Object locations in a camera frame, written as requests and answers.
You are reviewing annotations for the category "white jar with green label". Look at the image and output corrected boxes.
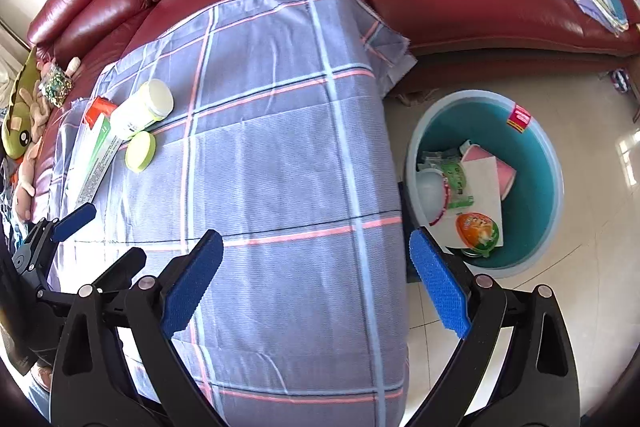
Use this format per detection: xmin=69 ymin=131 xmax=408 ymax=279
xmin=109 ymin=79 xmax=175 ymax=140

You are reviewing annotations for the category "grey plaid cloth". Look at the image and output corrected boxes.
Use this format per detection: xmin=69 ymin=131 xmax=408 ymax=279
xmin=50 ymin=0 xmax=418 ymax=427

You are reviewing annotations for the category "white paper towel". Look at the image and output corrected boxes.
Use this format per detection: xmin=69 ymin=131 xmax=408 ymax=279
xmin=427 ymin=157 xmax=503 ymax=250

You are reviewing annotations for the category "orange egg-shaped toy capsule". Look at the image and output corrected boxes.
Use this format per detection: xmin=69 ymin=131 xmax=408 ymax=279
xmin=455 ymin=212 xmax=501 ymax=260

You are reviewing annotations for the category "pink plush toy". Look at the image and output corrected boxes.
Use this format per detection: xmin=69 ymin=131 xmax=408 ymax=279
xmin=14 ymin=57 xmax=82 ymax=220

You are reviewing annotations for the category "small colourful toy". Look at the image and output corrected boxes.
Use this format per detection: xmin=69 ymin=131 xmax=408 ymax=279
xmin=610 ymin=68 xmax=632 ymax=94

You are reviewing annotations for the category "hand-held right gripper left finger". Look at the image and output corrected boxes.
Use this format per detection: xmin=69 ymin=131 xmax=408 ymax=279
xmin=50 ymin=229 xmax=231 ymax=427

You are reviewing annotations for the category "teal plastic basin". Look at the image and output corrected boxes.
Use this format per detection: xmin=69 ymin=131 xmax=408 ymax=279
xmin=405 ymin=89 xmax=565 ymax=279

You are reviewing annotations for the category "orange packet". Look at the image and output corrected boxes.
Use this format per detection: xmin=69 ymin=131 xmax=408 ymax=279
xmin=82 ymin=97 xmax=118 ymax=128

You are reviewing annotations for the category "green plush toy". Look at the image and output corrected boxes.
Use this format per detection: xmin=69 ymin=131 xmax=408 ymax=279
xmin=0 ymin=47 xmax=41 ymax=160

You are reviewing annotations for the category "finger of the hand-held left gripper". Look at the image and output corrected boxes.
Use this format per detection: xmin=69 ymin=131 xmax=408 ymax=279
xmin=92 ymin=248 xmax=147 ymax=298
xmin=12 ymin=202 xmax=97 ymax=280

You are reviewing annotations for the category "small white yogurt cup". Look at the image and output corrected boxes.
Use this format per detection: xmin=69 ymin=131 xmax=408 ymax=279
xmin=416 ymin=167 xmax=451 ymax=228

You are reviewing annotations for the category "person's jeans leg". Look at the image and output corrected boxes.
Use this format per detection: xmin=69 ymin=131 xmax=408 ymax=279
xmin=27 ymin=382 xmax=52 ymax=423

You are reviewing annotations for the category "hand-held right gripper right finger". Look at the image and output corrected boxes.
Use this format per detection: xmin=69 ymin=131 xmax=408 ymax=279
xmin=405 ymin=227 xmax=583 ymax=427

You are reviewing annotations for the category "sequin pouch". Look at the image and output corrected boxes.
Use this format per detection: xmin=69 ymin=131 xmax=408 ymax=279
xmin=37 ymin=66 xmax=73 ymax=108

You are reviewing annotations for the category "green and white wrapper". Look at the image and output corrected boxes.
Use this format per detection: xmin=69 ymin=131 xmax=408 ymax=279
xmin=419 ymin=141 xmax=475 ymax=210

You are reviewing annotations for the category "light green jar lid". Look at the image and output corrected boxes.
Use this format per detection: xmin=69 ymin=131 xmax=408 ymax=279
xmin=125 ymin=131 xmax=157 ymax=172

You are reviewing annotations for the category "green and white carton box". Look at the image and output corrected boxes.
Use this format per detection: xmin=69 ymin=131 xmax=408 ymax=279
xmin=75 ymin=113 xmax=128 ymax=208

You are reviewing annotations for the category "pink paper cup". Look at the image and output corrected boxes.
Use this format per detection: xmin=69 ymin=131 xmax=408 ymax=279
xmin=460 ymin=144 xmax=518 ymax=200

